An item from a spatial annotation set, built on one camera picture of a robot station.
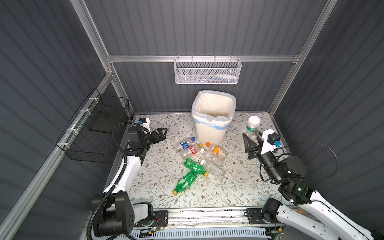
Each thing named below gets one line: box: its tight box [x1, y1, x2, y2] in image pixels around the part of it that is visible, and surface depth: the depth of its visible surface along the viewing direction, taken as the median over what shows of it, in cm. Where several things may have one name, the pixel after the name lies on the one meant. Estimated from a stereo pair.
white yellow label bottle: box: [245, 115, 261, 141], surface depth 54 cm
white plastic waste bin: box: [191, 90, 237, 145], surface depth 94 cm
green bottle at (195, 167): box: [184, 158, 209, 177], surface depth 88 cm
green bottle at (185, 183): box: [172, 172, 197, 196], surface depth 84 cm
